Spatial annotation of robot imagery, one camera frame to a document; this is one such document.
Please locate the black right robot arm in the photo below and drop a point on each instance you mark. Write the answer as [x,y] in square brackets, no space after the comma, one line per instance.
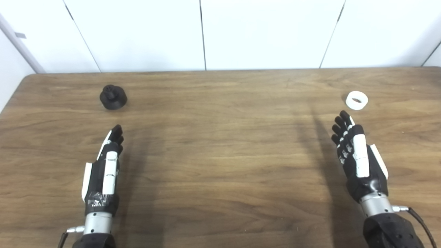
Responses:
[389,232]

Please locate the grey wall corner strip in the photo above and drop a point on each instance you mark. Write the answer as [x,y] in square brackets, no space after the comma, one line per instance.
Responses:
[20,46]

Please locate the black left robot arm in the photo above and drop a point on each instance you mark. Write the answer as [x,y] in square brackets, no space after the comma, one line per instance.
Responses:
[98,224]

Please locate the round black part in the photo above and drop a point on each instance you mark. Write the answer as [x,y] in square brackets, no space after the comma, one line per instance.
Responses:
[113,100]

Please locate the white and black right hand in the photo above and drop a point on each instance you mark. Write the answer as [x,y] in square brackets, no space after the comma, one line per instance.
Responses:
[361,162]

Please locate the white and black left hand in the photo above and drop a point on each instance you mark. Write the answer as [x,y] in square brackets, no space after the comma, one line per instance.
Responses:
[94,182]

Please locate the small grey tape tag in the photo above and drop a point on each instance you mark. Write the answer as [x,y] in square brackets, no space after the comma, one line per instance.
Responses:
[20,35]

